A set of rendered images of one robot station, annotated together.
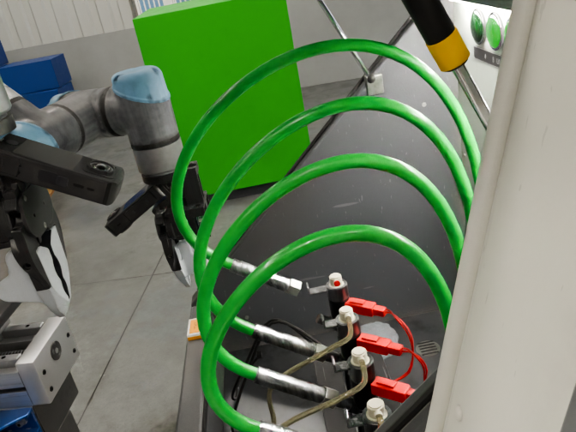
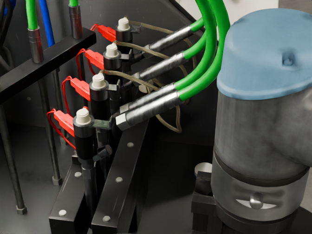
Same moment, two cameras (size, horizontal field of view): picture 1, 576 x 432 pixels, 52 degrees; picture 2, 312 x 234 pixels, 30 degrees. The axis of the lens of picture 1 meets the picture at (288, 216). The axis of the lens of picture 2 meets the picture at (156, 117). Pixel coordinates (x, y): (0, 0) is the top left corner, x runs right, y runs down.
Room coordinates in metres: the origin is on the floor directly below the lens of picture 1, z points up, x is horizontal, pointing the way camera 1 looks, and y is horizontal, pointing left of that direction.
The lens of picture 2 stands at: (1.22, 0.16, 1.60)
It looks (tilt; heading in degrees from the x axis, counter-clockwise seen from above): 39 degrees down; 191
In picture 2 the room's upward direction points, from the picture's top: straight up
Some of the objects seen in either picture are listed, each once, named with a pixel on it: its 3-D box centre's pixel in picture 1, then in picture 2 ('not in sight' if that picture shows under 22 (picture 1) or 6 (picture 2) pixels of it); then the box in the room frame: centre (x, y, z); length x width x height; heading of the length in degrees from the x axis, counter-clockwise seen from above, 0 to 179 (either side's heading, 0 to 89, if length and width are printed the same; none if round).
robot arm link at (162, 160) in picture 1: (160, 155); (258, 176); (0.88, 0.18, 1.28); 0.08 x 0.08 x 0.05
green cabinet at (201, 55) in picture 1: (231, 93); not in sight; (4.27, 0.24, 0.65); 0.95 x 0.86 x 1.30; 91
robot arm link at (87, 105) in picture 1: (82, 117); not in sight; (0.90, 0.28, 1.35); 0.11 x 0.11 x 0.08; 70
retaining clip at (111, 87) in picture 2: (335, 318); (107, 85); (0.58, -0.03, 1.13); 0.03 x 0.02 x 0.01; 90
